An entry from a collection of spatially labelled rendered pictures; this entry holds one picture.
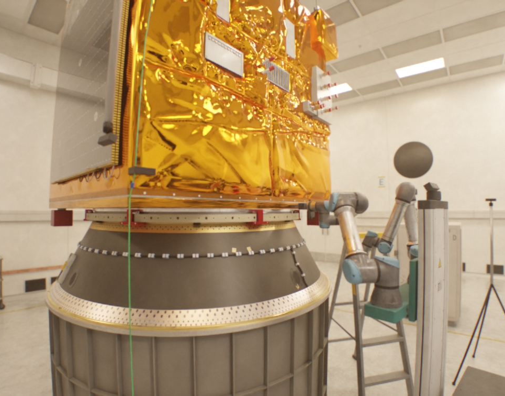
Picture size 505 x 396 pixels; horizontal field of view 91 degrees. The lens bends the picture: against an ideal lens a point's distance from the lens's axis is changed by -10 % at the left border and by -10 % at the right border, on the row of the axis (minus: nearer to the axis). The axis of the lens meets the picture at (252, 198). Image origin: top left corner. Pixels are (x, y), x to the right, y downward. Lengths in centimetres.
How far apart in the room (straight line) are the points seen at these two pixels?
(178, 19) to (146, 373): 179
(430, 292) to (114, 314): 155
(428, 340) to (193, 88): 169
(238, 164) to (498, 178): 782
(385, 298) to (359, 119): 850
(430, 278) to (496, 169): 746
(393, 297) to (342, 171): 820
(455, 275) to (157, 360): 420
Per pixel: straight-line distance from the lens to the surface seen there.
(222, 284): 152
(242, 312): 150
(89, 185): 175
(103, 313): 164
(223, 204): 158
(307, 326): 187
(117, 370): 166
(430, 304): 154
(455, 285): 489
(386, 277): 143
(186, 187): 142
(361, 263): 138
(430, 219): 148
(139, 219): 167
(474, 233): 878
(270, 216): 176
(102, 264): 178
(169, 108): 140
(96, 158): 154
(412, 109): 931
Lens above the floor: 173
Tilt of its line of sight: 3 degrees up
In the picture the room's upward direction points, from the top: straight up
